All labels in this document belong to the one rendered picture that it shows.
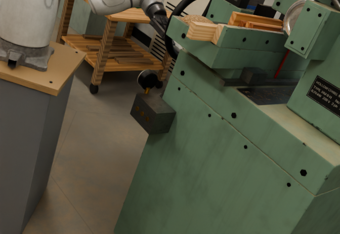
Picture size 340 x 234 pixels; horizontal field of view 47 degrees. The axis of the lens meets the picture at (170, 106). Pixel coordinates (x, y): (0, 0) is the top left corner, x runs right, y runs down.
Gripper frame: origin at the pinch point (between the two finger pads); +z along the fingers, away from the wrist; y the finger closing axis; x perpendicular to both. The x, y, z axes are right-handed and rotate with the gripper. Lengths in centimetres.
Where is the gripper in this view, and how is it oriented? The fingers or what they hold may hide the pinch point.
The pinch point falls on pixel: (176, 45)
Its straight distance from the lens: 156.0
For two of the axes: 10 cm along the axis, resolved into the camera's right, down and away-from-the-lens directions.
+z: 4.3, 7.9, -4.4
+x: -4.9, 6.1, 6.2
